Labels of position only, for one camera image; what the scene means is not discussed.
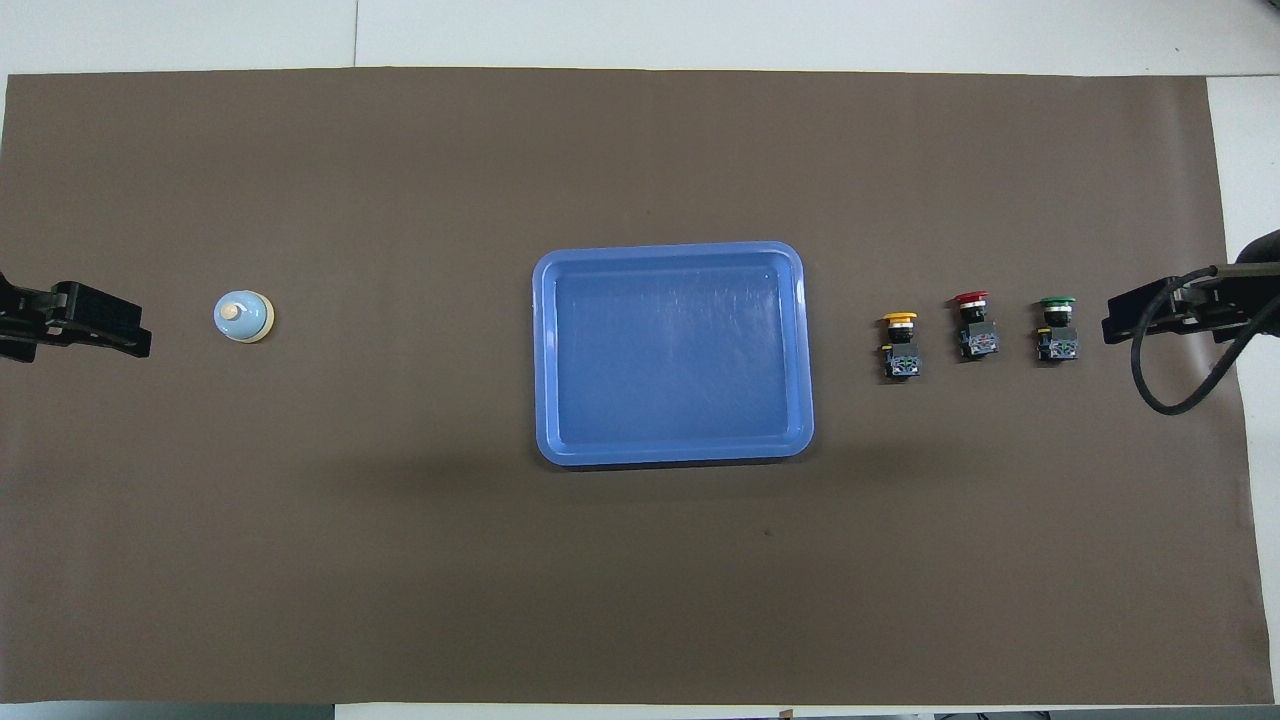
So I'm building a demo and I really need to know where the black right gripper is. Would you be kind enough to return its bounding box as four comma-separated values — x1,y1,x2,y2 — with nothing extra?
1102,230,1280,347

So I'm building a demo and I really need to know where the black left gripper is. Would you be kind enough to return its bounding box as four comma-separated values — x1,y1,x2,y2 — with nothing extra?
0,272,153,364

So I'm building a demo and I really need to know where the green mushroom push button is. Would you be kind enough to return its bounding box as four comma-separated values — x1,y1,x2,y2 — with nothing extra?
1035,295,1082,365

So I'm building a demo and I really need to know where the red mushroom push button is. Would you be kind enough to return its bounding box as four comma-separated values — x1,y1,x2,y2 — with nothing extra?
948,291,1001,362

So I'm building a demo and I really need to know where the yellow mushroom push button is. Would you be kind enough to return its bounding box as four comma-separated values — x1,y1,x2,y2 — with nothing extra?
880,312,923,383

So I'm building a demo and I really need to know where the light blue service bell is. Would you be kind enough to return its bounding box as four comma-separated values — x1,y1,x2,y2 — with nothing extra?
213,290,277,345

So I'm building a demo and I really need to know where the blue plastic tray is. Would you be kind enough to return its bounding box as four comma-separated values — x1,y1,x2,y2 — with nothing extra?
532,241,815,468

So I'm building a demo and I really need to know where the brown table mat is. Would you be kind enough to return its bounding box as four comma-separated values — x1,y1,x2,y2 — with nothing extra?
0,67,1277,707

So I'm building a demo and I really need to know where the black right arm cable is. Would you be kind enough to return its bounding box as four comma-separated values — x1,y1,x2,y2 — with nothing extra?
1130,264,1280,417

